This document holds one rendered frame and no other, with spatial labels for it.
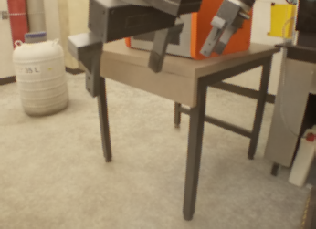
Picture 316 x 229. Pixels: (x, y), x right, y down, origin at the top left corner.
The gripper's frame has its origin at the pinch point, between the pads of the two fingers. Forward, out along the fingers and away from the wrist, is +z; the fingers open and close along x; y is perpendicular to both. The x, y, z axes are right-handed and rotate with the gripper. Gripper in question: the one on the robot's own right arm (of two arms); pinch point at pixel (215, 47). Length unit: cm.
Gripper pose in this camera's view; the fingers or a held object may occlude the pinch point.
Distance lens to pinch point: 69.0
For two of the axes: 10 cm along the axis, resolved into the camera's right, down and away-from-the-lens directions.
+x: 4.8, -2.2, 8.5
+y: 7.8, 5.5, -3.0
